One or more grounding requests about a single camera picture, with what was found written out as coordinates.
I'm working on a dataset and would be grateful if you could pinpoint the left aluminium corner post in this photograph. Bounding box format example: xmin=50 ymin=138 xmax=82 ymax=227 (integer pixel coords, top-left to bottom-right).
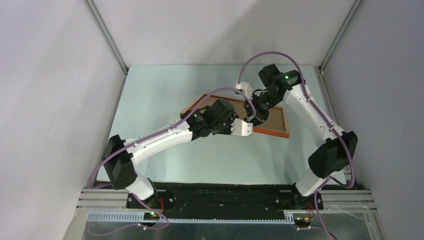
xmin=83 ymin=0 xmax=129 ymax=75

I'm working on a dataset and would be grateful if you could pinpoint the grey cable duct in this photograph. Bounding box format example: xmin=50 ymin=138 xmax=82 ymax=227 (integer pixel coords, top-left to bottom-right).
xmin=87 ymin=211 xmax=301 ymax=225

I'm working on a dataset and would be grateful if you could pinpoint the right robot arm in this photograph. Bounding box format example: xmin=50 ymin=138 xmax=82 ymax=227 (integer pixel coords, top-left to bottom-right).
xmin=244 ymin=64 xmax=358 ymax=209

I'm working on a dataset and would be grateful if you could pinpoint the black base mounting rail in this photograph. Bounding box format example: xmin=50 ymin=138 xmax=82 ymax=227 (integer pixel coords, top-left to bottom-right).
xmin=147 ymin=182 xmax=324 ymax=220

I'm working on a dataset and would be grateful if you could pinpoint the wooden picture frame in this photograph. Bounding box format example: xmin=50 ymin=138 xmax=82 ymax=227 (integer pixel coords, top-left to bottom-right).
xmin=179 ymin=93 xmax=291 ymax=140

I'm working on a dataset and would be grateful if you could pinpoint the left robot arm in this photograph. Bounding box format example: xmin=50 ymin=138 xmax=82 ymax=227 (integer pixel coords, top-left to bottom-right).
xmin=103 ymin=98 xmax=240 ymax=208

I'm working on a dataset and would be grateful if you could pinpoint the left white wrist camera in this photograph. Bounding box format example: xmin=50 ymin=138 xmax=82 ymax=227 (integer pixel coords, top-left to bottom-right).
xmin=230 ymin=118 xmax=254 ymax=137

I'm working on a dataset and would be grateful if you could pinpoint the brown backing board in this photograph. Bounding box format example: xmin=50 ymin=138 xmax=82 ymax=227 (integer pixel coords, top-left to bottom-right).
xmin=190 ymin=96 xmax=286 ymax=132

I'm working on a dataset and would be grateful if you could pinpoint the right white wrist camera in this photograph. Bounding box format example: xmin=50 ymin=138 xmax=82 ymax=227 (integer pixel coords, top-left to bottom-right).
xmin=235 ymin=82 xmax=253 ymax=98

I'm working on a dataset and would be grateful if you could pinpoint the right aluminium corner post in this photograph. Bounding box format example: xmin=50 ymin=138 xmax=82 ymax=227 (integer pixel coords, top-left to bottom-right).
xmin=319 ymin=0 xmax=364 ymax=72

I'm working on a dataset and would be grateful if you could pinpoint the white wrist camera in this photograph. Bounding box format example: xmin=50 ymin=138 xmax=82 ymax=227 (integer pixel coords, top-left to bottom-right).
xmin=230 ymin=118 xmax=254 ymax=137
xmin=235 ymin=82 xmax=253 ymax=98

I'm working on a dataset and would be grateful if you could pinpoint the aluminium corner post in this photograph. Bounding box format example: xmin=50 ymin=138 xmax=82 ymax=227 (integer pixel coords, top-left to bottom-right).
xmin=83 ymin=0 xmax=129 ymax=75
xmin=319 ymin=0 xmax=364 ymax=72

